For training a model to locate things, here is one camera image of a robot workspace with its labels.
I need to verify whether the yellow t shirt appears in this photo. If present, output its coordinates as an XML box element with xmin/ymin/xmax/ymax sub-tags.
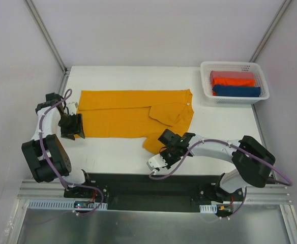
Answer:
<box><xmin>78</xmin><ymin>89</ymin><xmax>194</xmax><ymax>154</ymax></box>

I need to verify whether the white plastic basket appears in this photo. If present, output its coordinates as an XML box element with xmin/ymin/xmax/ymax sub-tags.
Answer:
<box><xmin>200</xmin><ymin>61</ymin><xmax>270</xmax><ymax>105</ymax></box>

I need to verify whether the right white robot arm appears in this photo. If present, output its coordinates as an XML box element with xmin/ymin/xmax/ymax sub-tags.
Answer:
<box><xmin>148</xmin><ymin>129</ymin><xmax>276</xmax><ymax>201</ymax></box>

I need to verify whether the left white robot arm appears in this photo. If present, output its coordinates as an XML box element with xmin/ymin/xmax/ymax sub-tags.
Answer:
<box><xmin>21</xmin><ymin>89</ymin><xmax>93</xmax><ymax>198</ymax></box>

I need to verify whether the blue rolled t shirt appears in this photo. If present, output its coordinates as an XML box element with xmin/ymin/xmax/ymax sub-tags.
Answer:
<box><xmin>212</xmin><ymin>85</ymin><xmax>261</xmax><ymax>97</ymax></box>

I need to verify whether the pink rolled t shirt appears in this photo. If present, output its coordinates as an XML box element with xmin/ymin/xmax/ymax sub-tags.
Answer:
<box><xmin>210</xmin><ymin>71</ymin><xmax>255</xmax><ymax>79</ymax></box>

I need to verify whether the orange rolled t shirt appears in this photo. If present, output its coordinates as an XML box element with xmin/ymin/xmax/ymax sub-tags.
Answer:
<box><xmin>212</xmin><ymin>78</ymin><xmax>255</xmax><ymax>87</ymax></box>

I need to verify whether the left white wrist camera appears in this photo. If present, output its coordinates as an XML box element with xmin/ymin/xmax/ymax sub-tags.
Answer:
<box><xmin>64</xmin><ymin>102</ymin><xmax>78</xmax><ymax>116</ymax></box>

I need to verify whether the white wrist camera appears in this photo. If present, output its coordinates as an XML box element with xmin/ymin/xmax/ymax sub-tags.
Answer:
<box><xmin>146</xmin><ymin>154</ymin><xmax>168</xmax><ymax>175</ymax></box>
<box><xmin>64</xmin><ymin>102</ymin><xmax>78</xmax><ymax>116</ymax></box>

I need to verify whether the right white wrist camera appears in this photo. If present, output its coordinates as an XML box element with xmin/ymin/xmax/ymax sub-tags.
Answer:
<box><xmin>146</xmin><ymin>154</ymin><xmax>168</xmax><ymax>175</ymax></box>

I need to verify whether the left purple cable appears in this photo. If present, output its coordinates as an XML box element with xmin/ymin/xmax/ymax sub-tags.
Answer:
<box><xmin>38</xmin><ymin>88</ymin><xmax>105</xmax><ymax>217</ymax></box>

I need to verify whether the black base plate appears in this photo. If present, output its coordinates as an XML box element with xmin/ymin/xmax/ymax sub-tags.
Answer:
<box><xmin>63</xmin><ymin>174</ymin><xmax>245</xmax><ymax>211</ymax></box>

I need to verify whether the right white cable duct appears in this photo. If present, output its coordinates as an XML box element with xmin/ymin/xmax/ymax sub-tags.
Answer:
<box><xmin>199</xmin><ymin>204</ymin><xmax>217</xmax><ymax>214</ymax></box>

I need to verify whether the white cable duct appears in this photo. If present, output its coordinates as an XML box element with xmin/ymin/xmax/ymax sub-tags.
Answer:
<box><xmin>199</xmin><ymin>204</ymin><xmax>217</xmax><ymax>214</ymax></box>
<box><xmin>28</xmin><ymin>200</ymin><xmax>108</xmax><ymax>211</ymax></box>

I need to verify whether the left white cable duct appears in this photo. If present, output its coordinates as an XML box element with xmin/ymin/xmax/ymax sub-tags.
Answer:
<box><xmin>28</xmin><ymin>200</ymin><xmax>108</xmax><ymax>211</ymax></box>

